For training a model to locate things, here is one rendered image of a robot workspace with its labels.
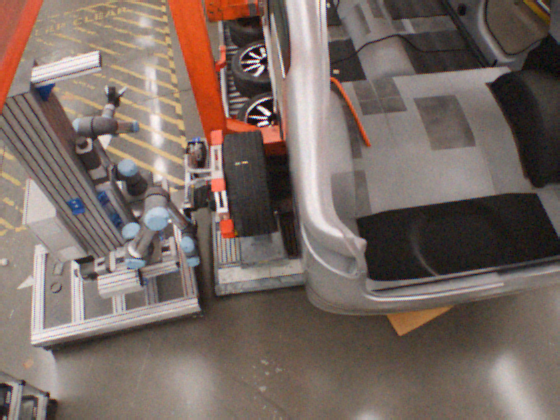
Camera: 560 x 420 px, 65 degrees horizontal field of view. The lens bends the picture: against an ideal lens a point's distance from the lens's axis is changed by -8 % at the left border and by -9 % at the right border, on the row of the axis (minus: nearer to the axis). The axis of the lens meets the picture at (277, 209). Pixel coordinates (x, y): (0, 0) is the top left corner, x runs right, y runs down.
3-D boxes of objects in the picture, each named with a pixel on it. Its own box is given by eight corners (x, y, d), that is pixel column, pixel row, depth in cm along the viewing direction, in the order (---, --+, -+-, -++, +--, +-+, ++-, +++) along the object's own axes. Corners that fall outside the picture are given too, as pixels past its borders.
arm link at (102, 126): (109, 114, 255) (139, 118, 303) (92, 116, 255) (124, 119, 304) (111, 135, 256) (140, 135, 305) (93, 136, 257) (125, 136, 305)
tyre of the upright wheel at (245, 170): (277, 243, 273) (261, 128, 262) (236, 249, 273) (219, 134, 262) (274, 222, 338) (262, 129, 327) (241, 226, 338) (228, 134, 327)
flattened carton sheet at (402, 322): (461, 302, 331) (463, 300, 329) (398, 336, 321) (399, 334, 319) (438, 270, 347) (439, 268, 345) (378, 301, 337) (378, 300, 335)
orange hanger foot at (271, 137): (302, 153, 354) (301, 120, 326) (233, 162, 354) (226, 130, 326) (299, 137, 364) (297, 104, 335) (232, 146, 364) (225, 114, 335)
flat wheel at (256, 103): (330, 149, 387) (330, 129, 368) (256, 178, 376) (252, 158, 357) (296, 101, 423) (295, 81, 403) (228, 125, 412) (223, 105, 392)
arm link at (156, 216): (141, 250, 272) (170, 194, 236) (142, 272, 264) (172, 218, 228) (121, 248, 266) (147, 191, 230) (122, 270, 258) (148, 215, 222)
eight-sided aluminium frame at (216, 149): (238, 245, 307) (223, 195, 262) (227, 246, 307) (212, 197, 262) (232, 179, 338) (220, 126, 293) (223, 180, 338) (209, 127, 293)
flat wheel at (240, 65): (222, 73, 453) (218, 54, 434) (281, 50, 468) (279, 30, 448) (253, 112, 419) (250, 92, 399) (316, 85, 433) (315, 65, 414)
